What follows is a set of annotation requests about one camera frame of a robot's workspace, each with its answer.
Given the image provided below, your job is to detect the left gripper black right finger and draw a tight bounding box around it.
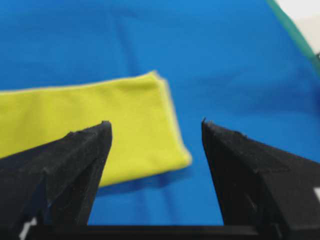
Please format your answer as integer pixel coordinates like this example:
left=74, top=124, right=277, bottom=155
left=201, top=120, right=320, bottom=240

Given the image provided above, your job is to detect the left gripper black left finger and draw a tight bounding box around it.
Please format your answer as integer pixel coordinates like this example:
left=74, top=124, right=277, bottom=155
left=0, top=121, right=113, bottom=240

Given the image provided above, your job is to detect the yellow-green square towel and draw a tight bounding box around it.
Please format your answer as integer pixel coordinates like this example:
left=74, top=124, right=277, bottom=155
left=0, top=71, right=192, bottom=187

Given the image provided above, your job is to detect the blue table cloth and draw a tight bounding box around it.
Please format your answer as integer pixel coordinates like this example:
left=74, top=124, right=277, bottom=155
left=0, top=0, right=320, bottom=225

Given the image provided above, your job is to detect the green table edge strip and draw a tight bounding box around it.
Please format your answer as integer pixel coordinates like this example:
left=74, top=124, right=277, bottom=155
left=265, top=0, right=316, bottom=60

